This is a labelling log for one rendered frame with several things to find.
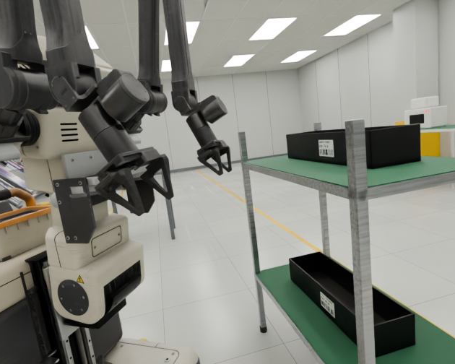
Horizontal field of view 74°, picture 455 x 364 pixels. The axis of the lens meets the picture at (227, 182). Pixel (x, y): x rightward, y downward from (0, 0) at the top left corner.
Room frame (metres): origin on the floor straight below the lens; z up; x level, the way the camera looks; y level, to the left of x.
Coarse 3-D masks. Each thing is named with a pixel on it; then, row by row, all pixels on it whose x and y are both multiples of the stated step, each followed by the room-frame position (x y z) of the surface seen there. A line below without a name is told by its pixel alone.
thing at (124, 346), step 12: (120, 348) 1.13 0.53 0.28; (132, 348) 1.12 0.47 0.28; (144, 348) 1.11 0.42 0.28; (156, 348) 1.10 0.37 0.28; (168, 348) 1.09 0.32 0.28; (180, 348) 1.08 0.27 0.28; (108, 360) 1.06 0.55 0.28; (120, 360) 1.05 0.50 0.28; (132, 360) 1.05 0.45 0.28; (144, 360) 1.04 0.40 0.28; (156, 360) 1.03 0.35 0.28; (168, 360) 1.02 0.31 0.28; (180, 360) 1.02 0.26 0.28; (192, 360) 1.04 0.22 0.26
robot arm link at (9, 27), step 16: (0, 0) 0.57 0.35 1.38; (16, 0) 0.57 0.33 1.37; (32, 0) 0.60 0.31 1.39; (0, 16) 0.57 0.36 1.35; (16, 16) 0.57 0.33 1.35; (32, 16) 0.60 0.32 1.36; (0, 32) 0.58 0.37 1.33; (16, 32) 0.57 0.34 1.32; (32, 32) 0.60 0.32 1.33; (0, 48) 0.57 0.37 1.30; (16, 48) 0.57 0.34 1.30; (32, 48) 0.60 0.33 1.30; (0, 64) 0.55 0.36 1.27; (16, 64) 0.57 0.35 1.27; (32, 64) 0.63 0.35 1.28; (0, 80) 0.55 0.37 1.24; (16, 80) 0.55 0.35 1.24; (0, 96) 0.56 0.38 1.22; (16, 96) 0.55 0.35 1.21
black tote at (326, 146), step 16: (368, 128) 1.10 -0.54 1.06; (384, 128) 1.02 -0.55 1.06; (400, 128) 0.88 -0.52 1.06; (416, 128) 0.89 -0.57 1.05; (288, 144) 1.40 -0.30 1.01; (304, 144) 1.24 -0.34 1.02; (320, 144) 1.12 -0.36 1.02; (336, 144) 1.02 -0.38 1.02; (368, 144) 0.86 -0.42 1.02; (384, 144) 0.86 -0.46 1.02; (400, 144) 0.88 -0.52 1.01; (416, 144) 0.89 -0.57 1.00; (320, 160) 1.13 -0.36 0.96; (336, 160) 1.03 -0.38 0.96; (368, 160) 0.87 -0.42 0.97; (384, 160) 0.86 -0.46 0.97; (400, 160) 0.88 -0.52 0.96; (416, 160) 0.89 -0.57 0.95
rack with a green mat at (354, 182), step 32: (320, 128) 1.59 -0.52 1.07; (352, 128) 0.64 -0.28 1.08; (256, 160) 1.48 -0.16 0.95; (288, 160) 1.32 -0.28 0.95; (352, 160) 0.65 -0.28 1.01; (448, 160) 0.84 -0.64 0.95; (320, 192) 1.59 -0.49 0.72; (352, 192) 0.65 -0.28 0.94; (384, 192) 0.66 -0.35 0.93; (352, 224) 0.66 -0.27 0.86; (256, 256) 1.49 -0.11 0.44; (352, 256) 0.67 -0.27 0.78; (256, 288) 1.49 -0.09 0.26; (288, 288) 1.31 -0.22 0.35; (288, 320) 1.10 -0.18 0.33; (320, 320) 1.05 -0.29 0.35; (416, 320) 0.98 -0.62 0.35; (320, 352) 0.89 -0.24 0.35; (352, 352) 0.87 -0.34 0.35; (416, 352) 0.84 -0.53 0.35; (448, 352) 0.82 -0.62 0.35
